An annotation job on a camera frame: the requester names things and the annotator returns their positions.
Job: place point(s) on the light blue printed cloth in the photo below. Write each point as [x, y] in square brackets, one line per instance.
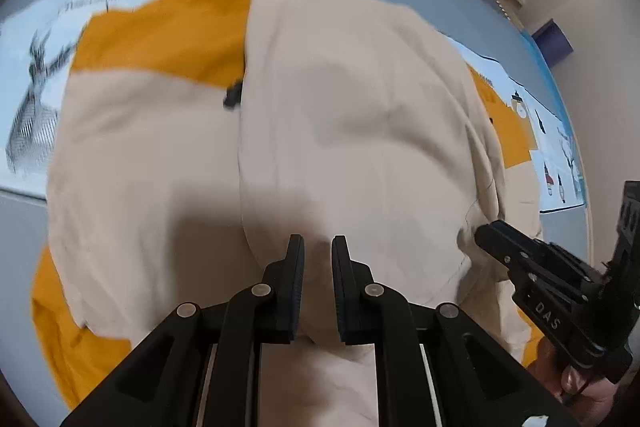
[35, 57]

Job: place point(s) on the beige and mustard jacket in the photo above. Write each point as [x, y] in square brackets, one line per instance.
[350, 107]

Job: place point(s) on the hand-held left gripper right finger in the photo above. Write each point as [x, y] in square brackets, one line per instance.
[341, 292]

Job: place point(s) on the person's right hand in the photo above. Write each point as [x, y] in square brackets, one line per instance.
[572, 379]

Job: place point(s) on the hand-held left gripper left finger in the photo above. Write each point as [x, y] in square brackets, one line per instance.
[295, 287]

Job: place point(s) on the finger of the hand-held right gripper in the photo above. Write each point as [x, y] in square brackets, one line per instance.
[535, 243]
[500, 247]

